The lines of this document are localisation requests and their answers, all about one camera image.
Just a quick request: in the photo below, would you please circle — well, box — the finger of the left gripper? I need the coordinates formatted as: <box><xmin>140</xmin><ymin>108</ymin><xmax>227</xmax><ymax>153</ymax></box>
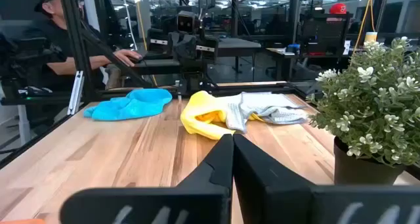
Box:
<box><xmin>182</xmin><ymin>33</ymin><xmax>220</xmax><ymax>62</ymax></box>
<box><xmin>147</xmin><ymin>29</ymin><xmax>184</xmax><ymax>61</ymax></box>

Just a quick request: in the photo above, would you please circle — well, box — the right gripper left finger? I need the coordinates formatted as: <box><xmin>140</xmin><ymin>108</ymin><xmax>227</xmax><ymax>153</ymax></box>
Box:
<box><xmin>60</xmin><ymin>133</ymin><xmax>234</xmax><ymax>224</ymax></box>

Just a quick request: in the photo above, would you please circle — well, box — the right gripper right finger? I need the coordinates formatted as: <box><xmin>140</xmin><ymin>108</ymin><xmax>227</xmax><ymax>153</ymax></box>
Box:
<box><xmin>232</xmin><ymin>133</ymin><xmax>420</xmax><ymax>224</ymax></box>

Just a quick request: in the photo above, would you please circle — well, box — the yellow microfiber towel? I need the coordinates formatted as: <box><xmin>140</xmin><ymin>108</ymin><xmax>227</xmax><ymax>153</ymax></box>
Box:
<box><xmin>180</xmin><ymin>90</ymin><xmax>265</xmax><ymax>141</ymax></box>
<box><xmin>196</xmin><ymin>109</ymin><xmax>230</xmax><ymax>124</ymax></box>

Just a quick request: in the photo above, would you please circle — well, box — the grey microfiber towel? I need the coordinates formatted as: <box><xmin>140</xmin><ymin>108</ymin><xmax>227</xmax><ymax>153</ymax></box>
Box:
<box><xmin>215</xmin><ymin>91</ymin><xmax>310</xmax><ymax>133</ymax></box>

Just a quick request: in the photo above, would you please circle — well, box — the turquoise microfiber towel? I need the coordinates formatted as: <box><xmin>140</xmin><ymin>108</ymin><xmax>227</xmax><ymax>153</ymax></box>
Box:
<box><xmin>83</xmin><ymin>87</ymin><xmax>173</xmax><ymax>122</ymax></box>

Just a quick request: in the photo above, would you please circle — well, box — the dark grey desk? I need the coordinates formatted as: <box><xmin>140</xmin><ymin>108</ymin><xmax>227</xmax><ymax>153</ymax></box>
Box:
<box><xmin>106</xmin><ymin>51</ymin><xmax>182</xmax><ymax>77</ymax></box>

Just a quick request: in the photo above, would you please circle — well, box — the grey background table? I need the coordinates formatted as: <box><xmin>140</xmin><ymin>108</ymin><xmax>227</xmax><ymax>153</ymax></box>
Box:
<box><xmin>216</xmin><ymin>37</ymin><xmax>263</xmax><ymax>74</ymax></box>

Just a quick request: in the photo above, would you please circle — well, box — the silver aluminium bar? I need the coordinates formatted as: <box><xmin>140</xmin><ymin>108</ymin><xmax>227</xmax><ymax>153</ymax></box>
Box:
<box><xmin>66</xmin><ymin>70</ymin><xmax>85</xmax><ymax>116</ymax></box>

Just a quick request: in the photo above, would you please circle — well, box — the person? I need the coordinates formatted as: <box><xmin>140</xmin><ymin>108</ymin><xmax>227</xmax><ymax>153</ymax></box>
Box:
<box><xmin>0</xmin><ymin>0</ymin><xmax>144</xmax><ymax>97</ymax></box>

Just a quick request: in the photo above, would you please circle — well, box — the black cabinet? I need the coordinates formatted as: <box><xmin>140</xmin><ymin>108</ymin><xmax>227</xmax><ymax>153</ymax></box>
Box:
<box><xmin>300</xmin><ymin>13</ymin><xmax>350</xmax><ymax>59</ymax></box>

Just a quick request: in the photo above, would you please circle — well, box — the red cap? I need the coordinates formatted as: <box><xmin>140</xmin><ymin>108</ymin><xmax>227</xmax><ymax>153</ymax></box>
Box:
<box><xmin>329</xmin><ymin>2</ymin><xmax>348</xmax><ymax>15</ymax></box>

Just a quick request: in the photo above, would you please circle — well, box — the potted plant in black pot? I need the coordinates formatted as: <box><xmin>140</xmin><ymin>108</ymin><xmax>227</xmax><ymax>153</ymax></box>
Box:
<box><xmin>307</xmin><ymin>35</ymin><xmax>420</xmax><ymax>186</ymax></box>

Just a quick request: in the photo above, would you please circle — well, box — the yellow cable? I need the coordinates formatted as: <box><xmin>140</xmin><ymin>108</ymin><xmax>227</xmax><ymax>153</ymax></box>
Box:
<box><xmin>348</xmin><ymin>0</ymin><xmax>375</xmax><ymax>67</ymax></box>
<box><xmin>135</xmin><ymin>1</ymin><xmax>159</xmax><ymax>87</ymax></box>

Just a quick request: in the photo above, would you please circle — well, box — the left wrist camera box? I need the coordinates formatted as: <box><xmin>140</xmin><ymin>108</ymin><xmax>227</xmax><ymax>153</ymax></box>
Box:
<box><xmin>177</xmin><ymin>11</ymin><xmax>200</xmax><ymax>34</ymax></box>

